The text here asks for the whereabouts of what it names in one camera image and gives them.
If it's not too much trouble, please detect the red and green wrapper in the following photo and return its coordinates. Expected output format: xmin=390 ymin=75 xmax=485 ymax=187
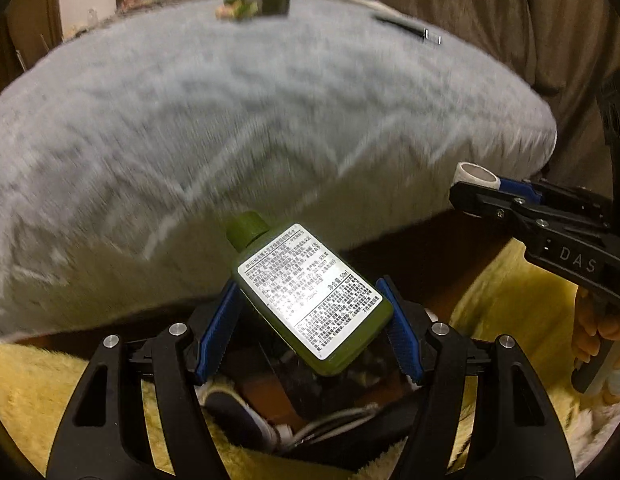
xmin=214 ymin=2 xmax=259 ymax=22

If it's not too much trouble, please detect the grey fleece blanket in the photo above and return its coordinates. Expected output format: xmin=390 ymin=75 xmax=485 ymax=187
xmin=0 ymin=0 xmax=559 ymax=347

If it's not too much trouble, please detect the green bottle with white label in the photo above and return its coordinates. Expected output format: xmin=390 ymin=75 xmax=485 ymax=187
xmin=225 ymin=211 xmax=395 ymax=377

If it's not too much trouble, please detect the white tube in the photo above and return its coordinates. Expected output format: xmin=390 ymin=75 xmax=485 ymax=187
xmin=452 ymin=162 xmax=501 ymax=192

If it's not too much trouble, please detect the large dark green bottle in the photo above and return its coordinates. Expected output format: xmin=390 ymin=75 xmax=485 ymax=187
xmin=225 ymin=0 xmax=292 ymax=17

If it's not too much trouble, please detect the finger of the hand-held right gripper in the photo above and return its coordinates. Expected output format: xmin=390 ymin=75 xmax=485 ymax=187
xmin=496 ymin=177 xmax=546 ymax=202
xmin=449 ymin=181 xmax=541 ymax=239

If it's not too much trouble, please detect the navy white-edged object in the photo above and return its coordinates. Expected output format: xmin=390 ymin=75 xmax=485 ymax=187
xmin=202 ymin=385 xmax=277 ymax=454

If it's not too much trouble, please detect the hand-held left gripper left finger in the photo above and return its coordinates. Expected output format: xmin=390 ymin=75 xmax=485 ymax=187
xmin=50 ymin=280 xmax=245 ymax=480

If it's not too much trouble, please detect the yellow fleece rug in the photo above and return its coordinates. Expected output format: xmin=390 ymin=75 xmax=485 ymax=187
xmin=0 ymin=237 xmax=620 ymax=480

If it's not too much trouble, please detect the brown curtain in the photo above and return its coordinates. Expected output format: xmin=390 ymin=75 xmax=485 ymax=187
xmin=376 ymin=0 xmax=620 ymax=183

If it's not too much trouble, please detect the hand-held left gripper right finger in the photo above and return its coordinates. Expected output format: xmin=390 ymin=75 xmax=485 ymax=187
xmin=375 ymin=275 xmax=575 ymax=480

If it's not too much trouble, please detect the open black box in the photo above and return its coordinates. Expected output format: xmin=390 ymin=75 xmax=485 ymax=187
xmin=372 ymin=12 xmax=443 ymax=45

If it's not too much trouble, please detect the person's right hand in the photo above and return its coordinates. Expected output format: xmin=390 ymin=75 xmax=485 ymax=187
xmin=572 ymin=287 xmax=620 ymax=358

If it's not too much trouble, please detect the white cable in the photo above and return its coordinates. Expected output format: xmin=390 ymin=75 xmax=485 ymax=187
xmin=274 ymin=404 xmax=381 ymax=449

